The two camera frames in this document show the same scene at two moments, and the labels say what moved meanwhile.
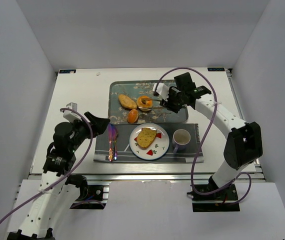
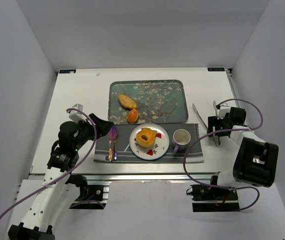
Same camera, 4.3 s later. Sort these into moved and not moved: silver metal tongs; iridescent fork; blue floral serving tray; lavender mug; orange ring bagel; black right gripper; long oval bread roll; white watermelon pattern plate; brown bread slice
Moved: orange ring bagel; black right gripper; silver metal tongs
Not moved: lavender mug; blue floral serving tray; long oval bread roll; brown bread slice; white watermelon pattern plate; iridescent fork
